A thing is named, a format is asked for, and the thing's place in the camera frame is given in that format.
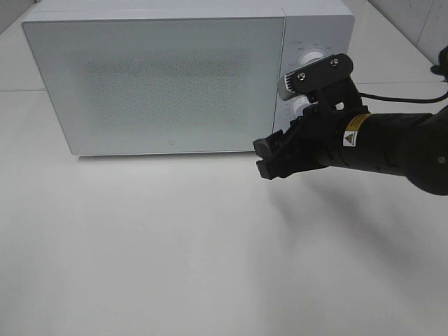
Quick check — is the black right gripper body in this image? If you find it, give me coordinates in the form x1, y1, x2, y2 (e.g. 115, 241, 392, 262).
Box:
276, 78, 370, 175

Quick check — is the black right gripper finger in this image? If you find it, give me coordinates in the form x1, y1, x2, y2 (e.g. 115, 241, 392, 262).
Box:
253, 130, 291, 158
256, 155, 294, 180

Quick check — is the white microwave knob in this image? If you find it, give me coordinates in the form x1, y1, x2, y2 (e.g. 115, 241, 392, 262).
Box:
291, 96, 310, 118
297, 50, 328, 67

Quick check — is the white microwave door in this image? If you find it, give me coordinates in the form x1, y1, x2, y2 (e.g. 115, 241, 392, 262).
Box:
22, 17, 284, 156

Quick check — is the white microwave oven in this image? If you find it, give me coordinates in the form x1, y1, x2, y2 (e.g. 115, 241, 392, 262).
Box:
22, 1, 355, 156

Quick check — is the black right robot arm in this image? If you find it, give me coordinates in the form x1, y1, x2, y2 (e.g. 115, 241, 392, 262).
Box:
253, 78, 447, 196

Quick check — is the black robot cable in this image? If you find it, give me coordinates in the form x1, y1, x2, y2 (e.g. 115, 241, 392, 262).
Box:
356, 45, 448, 104

